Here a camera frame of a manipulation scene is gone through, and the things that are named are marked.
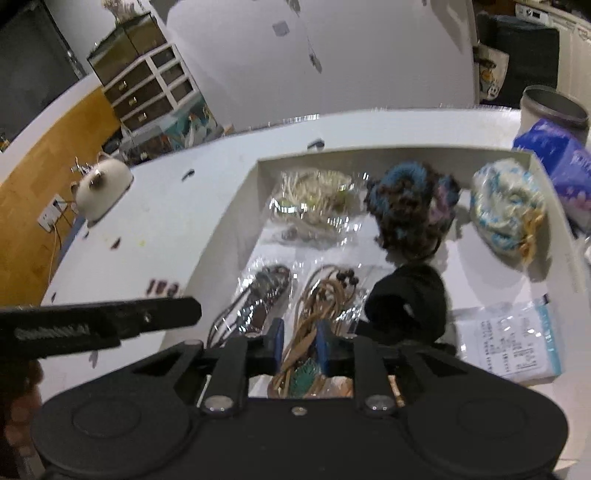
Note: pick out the dark fabric bin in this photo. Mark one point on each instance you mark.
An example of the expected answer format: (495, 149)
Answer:
(531, 55)

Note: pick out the white drawer cabinet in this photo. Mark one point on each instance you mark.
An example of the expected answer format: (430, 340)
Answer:
(147, 92)

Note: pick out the light blue white scrunchie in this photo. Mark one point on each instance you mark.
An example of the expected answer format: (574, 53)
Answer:
(505, 203)

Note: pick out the white shallow cardboard box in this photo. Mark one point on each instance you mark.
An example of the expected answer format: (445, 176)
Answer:
(489, 281)

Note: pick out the printed tote bag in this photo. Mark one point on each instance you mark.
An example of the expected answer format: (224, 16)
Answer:
(491, 74)

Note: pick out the white kitchen cabinet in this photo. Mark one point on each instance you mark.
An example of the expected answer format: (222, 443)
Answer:
(577, 50)

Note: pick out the clear bag with paper label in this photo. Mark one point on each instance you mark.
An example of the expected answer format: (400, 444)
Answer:
(508, 341)

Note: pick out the teal heart sticker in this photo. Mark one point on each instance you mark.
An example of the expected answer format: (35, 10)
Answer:
(316, 144)

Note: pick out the glass aquarium tank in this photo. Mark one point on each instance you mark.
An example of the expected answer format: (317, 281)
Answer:
(124, 48)

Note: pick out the colourful printed box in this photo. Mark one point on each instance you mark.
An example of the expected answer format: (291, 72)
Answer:
(189, 124)

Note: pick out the white washing machine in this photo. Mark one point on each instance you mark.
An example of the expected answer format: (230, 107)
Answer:
(531, 10)

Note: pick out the black scrunchie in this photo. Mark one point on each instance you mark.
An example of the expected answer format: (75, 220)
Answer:
(406, 304)

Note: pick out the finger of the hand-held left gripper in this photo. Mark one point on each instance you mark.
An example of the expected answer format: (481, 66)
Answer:
(161, 314)

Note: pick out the grey metal tin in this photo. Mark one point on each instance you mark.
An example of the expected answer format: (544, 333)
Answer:
(549, 110)

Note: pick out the grey wall switch plate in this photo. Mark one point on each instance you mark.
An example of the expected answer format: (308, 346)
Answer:
(280, 28)

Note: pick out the person's left hand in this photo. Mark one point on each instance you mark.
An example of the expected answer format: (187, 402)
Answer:
(23, 401)

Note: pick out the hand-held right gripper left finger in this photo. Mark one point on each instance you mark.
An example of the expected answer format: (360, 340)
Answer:
(277, 340)

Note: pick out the dark blue brown scrunchie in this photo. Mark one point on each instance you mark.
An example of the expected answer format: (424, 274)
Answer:
(411, 207)

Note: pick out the white cat-shaped ceramic lamp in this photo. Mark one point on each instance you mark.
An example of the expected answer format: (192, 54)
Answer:
(104, 189)

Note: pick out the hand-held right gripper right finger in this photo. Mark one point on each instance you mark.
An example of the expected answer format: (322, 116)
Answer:
(322, 345)

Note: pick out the blue tissue pack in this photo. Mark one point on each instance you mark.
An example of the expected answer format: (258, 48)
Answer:
(563, 161)

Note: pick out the black screen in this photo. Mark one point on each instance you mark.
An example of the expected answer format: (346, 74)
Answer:
(32, 60)

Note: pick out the dried flower bunch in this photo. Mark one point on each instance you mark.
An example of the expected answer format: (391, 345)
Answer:
(121, 7)

